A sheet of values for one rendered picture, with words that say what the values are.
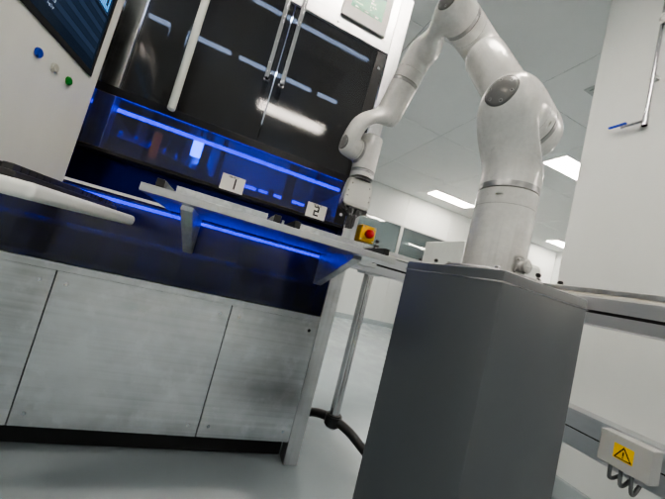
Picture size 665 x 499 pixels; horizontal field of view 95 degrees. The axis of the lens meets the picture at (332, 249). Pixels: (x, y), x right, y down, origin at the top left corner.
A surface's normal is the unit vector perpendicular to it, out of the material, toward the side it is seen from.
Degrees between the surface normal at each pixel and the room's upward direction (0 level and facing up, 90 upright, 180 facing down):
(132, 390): 90
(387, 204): 90
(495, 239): 90
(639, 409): 90
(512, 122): 128
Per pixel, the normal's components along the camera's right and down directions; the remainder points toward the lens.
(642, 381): -0.91, -0.26
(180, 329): 0.33, 0.00
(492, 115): -0.83, 0.29
